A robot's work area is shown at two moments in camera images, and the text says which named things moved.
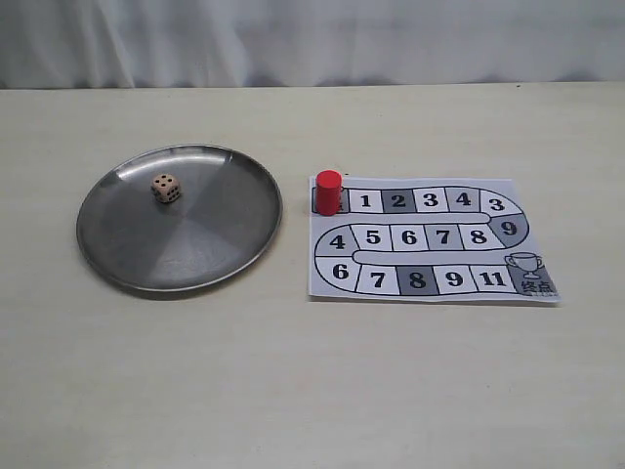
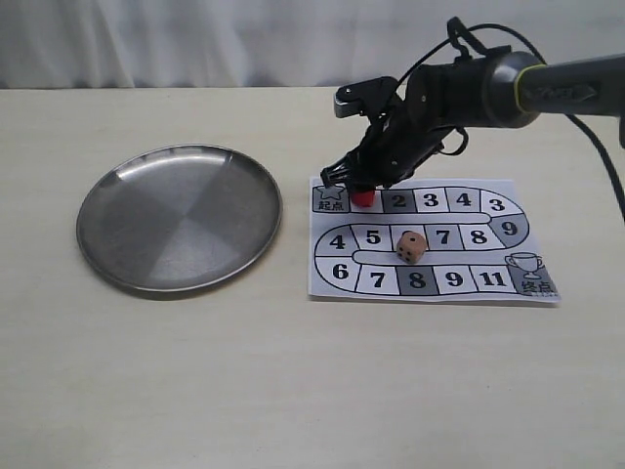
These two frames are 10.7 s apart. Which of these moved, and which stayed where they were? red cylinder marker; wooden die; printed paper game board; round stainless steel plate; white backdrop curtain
Moved: red cylinder marker; wooden die
Stayed: printed paper game board; round stainless steel plate; white backdrop curtain
